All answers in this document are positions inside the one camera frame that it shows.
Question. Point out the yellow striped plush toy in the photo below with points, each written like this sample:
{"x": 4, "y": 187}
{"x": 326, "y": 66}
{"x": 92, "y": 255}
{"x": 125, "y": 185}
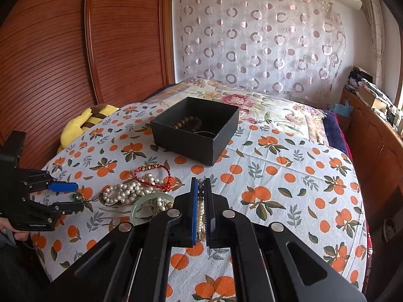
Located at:
{"x": 74, "y": 129}

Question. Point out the person's left hand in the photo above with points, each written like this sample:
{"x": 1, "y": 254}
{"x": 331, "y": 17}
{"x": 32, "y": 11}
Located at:
{"x": 21, "y": 236}

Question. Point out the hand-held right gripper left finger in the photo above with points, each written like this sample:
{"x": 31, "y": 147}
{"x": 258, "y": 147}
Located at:
{"x": 195, "y": 209}

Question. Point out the black cardboard box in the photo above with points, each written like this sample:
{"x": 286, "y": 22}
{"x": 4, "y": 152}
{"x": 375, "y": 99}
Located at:
{"x": 185, "y": 146}

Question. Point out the light blue plastic bag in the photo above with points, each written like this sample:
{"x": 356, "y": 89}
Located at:
{"x": 343, "y": 108}

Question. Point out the orange print blanket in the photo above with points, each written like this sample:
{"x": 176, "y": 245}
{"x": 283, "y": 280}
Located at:
{"x": 283, "y": 195}

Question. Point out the pale green jade bangle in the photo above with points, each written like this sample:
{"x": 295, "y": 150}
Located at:
{"x": 138, "y": 206}

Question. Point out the pile of clutter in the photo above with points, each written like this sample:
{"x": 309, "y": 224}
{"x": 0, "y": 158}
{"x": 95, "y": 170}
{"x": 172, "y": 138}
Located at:
{"x": 371, "y": 91}

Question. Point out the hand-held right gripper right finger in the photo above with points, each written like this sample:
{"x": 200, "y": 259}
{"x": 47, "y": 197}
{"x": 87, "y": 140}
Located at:
{"x": 210, "y": 223}

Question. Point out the dark blue blanket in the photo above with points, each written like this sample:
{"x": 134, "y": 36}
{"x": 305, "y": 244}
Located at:
{"x": 338, "y": 135}

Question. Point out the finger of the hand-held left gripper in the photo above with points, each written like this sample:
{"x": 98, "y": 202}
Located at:
{"x": 64, "y": 187}
{"x": 71, "y": 207}

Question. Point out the sheer circle pattern curtain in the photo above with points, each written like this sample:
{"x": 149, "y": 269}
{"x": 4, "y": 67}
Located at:
{"x": 252, "y": 37}

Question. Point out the floral patchwork quilt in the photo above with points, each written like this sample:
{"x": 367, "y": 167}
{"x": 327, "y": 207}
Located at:
{"x": 267, "y": 107}

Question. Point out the brown wooden cabinet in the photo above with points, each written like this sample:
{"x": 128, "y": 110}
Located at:
{"x": 371, "y": 141}

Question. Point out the red-brown wooden wardrobe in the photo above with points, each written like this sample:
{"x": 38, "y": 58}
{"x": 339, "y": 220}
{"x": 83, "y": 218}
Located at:
{"x": 47, "y": 53}

